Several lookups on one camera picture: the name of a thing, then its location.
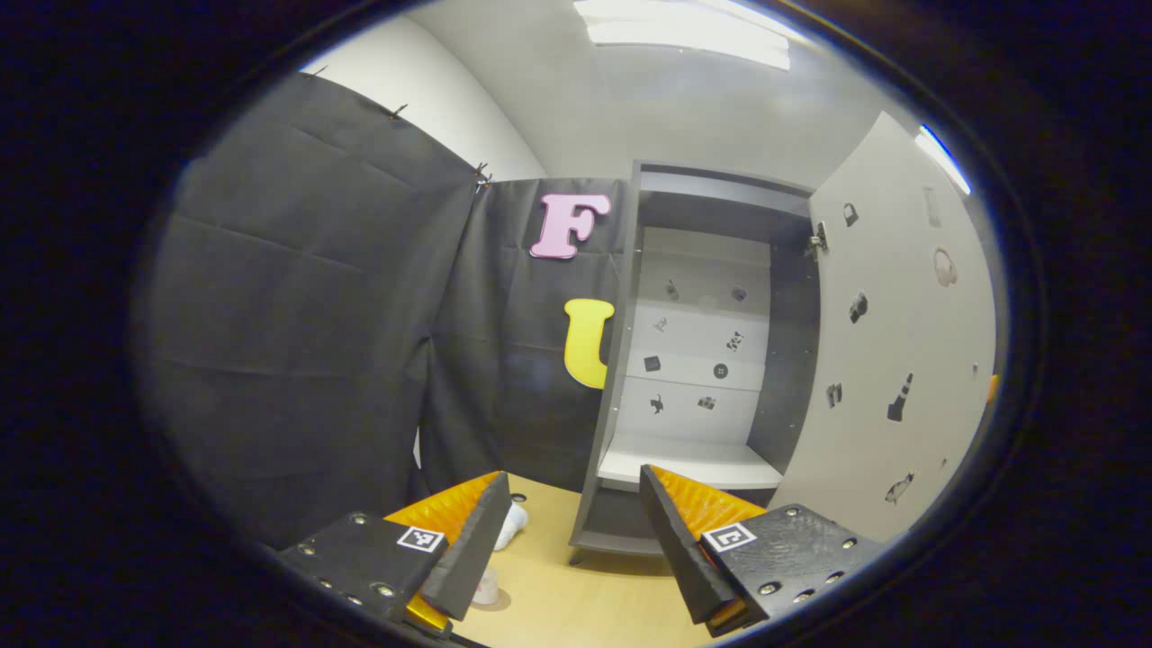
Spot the small white object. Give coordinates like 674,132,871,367
493,501,531,552

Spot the large ceiling light panel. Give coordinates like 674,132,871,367
574,0,793,71

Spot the black backdrop cloth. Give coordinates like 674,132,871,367
135,72,633,550

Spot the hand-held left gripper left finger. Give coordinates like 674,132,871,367
274,470,514,642

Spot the beige cabinet door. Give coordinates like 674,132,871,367
769,110,1001,545

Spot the dark grey cabinet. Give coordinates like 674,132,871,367
569,160,824,566

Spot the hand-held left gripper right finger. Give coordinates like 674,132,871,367
639,463,887,638

